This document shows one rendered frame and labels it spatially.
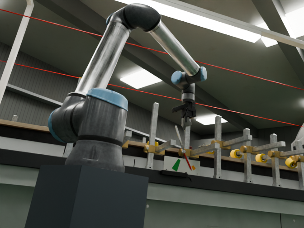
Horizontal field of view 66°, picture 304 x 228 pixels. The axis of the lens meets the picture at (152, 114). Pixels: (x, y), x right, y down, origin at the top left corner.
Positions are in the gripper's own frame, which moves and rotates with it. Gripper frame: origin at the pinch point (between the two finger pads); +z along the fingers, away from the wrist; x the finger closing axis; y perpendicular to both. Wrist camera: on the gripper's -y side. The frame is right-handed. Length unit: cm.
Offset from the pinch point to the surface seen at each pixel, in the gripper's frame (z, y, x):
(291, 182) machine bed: 22, 116, 28
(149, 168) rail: 29.5, -19.8, 4.1
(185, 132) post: 0.8, 4.5, 6.1
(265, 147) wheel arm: 5, 59, -9
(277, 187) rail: 30, 78, 4
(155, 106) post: -13.4, -19.1, 6.1
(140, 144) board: 11.5, -23.3, 23.1
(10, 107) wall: -101, -235, 403
